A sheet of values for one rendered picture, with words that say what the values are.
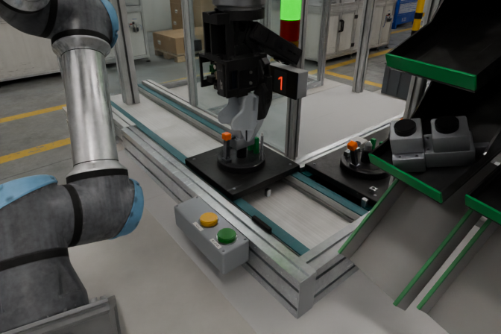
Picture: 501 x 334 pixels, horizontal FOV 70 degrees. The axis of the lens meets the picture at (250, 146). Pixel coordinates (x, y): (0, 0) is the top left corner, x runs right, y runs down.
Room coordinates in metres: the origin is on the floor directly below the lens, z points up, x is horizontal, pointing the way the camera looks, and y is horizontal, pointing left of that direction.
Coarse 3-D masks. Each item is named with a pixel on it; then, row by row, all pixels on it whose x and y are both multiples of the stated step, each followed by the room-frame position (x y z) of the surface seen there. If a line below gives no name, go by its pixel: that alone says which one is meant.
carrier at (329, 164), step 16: (368, 144) 0.86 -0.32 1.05; (320, 160) 0.91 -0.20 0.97; (336, 160) 0.91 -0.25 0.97; (368, 160) 0.86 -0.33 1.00; (320, 176) 0.84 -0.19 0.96; (336, 176) 0.82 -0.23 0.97; (352, 176) 0.82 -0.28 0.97; (368, 176) 0.80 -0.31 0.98; (384, 176) 0.81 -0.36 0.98; (352, 192) 0.76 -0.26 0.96; (368, 192) 0.74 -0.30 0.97; (384, 192) 0.74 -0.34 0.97
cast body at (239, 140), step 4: (232, 132) 0.90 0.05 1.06; (236, 132) 0.88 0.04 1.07; (240, 132) 0.87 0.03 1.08; (236, 136) 0.88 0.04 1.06; (240, 136) 0.87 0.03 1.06; (232, 140) 0.88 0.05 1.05; (236, 140) 0.87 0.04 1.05; (240, 140) 0.87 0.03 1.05; (244, 140) 0.88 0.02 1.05; (252, 140) 0.90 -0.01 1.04; (232, 144) 0.88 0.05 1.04; (236, 144) 0.87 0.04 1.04; (240, 144) 0.87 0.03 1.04; (244, 144) 0.88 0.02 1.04; (248, 144) 0.89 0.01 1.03; (252, 144) 0.90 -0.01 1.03; (236, 148) 0.87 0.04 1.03; (240, 148) 0.87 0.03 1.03
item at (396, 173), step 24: (432, 96) 0.57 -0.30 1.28; (456, 96) 0.59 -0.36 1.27; (480, 96) 0.57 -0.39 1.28; (480, 120) 0.52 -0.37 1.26; (384, 144) 0.52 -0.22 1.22; (384, 168) 0.48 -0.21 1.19; (432, 168) 0.46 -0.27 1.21; (456, 168) 0.45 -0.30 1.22; (480, 168) 0.43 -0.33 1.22; (432, 192) 0.40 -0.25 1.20
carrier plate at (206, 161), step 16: (192, 160) 0.91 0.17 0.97; (208, 160) 0.91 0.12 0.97; (272, 160) 0.91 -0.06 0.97; (288, 160) 0.91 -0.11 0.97; (208, 176) 0.82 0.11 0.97; (224, 176) 0.82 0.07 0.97; (240, 176) 0.82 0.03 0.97; (256, 176) 0.82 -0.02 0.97; (272, 176) 0.82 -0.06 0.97; (224, 192) 0.76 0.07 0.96; (240, 192) 0.75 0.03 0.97
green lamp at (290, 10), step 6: (282, 0) 0.92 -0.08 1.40; (288, 0) 0.91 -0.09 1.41; (294, 0) 0.91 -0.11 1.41; (300, 0) 0.92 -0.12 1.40; (282, 6) 0.92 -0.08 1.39; (288, 6) 0.91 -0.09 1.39; (294, 6) 0.91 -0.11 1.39; (300, 6) 0.92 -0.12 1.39; (282, 12) 0.92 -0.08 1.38; (288, 12) 0.91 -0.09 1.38; (294, 12) 0.91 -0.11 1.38; (282, 18) 0.92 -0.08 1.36; (288, 18) 0.91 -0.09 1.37; (294, 18) 0.91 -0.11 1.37
